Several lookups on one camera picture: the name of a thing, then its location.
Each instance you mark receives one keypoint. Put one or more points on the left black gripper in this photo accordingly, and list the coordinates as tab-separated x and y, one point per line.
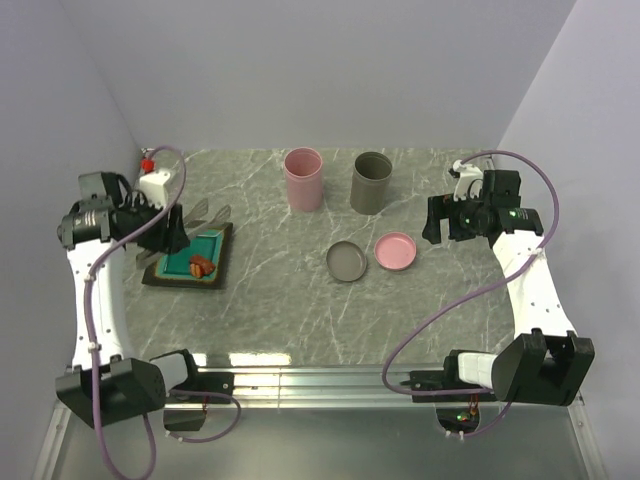
168	239

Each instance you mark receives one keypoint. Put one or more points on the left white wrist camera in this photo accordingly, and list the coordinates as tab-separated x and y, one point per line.
155	183

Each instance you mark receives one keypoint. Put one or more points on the black teal square plate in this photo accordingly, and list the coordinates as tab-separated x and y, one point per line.
174	271

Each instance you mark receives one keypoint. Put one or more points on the grey round lid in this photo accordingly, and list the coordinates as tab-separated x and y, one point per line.
346	262

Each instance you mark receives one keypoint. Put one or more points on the brown red meat piece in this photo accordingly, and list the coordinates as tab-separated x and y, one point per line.
200	266

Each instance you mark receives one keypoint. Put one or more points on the grey cylindrical container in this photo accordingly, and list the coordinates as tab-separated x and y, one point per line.
372	173

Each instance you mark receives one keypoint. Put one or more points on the pink round lid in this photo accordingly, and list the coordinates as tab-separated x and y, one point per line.
395	251

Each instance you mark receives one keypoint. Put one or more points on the aluminium mounting rail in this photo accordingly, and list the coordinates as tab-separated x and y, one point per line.
310	387

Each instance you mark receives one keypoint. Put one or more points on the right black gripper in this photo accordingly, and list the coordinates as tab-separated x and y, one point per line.
443	207

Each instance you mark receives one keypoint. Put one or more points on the metal tongs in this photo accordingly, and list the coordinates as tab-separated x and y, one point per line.
195	225

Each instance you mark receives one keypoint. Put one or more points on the pink cylindrical container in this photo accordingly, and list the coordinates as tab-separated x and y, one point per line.
303	177

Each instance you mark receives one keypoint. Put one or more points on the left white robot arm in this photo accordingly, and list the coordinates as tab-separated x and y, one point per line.
109	210

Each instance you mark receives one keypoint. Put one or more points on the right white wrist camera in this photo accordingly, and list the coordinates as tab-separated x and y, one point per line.
469	181

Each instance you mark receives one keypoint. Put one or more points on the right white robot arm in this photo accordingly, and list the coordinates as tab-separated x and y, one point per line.
546	362

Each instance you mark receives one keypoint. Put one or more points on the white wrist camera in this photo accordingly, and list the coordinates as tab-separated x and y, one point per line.
469	181
155	183

